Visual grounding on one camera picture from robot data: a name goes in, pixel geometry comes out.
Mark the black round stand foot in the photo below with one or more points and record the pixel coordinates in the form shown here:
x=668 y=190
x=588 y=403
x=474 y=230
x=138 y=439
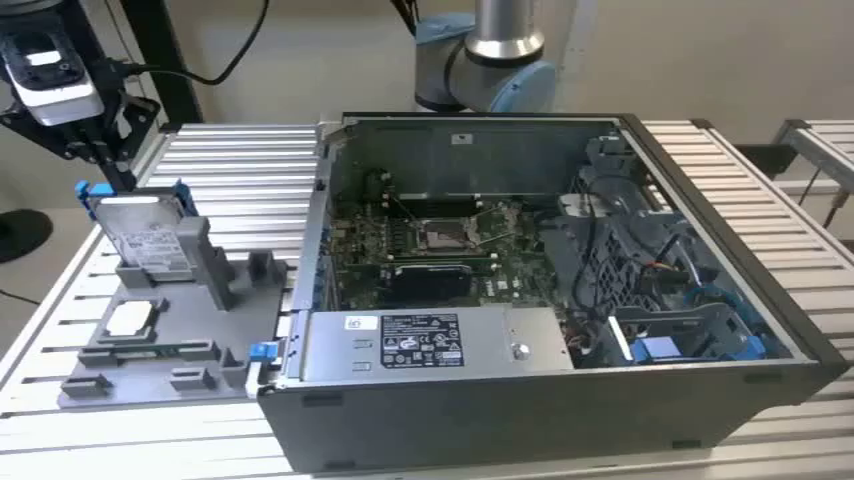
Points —
x=23 y=235

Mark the black RAM slot bank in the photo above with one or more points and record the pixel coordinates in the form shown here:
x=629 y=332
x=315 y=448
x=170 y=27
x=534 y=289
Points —
x=434 y=205

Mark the grey disk bay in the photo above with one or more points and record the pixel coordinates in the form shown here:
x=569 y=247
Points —
x=601 y=250

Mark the black upright post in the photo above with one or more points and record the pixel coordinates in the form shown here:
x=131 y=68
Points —
x=173 y=102

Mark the thin locking lever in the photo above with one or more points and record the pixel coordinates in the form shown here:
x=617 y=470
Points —
x=403 y=206

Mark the CPU socket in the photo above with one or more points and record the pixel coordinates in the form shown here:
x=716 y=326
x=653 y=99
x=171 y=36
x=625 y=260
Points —
x=443 y=235

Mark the green RAM stick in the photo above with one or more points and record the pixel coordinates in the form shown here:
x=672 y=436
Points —
x=155 y=351

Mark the silver power supply unit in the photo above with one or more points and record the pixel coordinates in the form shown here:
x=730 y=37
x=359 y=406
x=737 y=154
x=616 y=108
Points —
x=334 y=350

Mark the black graphics card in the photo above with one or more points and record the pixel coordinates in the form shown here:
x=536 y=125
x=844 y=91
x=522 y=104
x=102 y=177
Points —
x=430 y=285

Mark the blue carrier in bay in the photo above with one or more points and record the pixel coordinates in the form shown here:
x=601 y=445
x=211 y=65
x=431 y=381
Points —
x=657 y=347

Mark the aluminium side table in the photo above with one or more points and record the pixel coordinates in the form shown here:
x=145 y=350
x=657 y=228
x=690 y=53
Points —
x=821 y=135

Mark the blue case latch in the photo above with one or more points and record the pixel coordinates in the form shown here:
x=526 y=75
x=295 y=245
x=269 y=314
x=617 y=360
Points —
x=262 y=351

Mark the open grey PC case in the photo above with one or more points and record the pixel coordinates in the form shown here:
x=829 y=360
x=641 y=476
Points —
x=467 y=425

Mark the green motherboard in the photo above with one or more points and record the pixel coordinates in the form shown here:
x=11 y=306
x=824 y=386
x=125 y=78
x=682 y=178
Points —
x=521 y=280

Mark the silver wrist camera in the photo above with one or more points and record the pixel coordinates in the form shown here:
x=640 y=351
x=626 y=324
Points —
x=54 y=95

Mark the hard disk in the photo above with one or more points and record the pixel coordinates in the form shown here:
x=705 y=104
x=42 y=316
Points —
x=143 y=225

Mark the grey parts rack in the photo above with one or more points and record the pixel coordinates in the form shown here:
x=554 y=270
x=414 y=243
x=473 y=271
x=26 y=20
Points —
x=201 y=340

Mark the silver CPU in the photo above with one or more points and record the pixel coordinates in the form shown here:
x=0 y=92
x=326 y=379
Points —
x=133 y=318

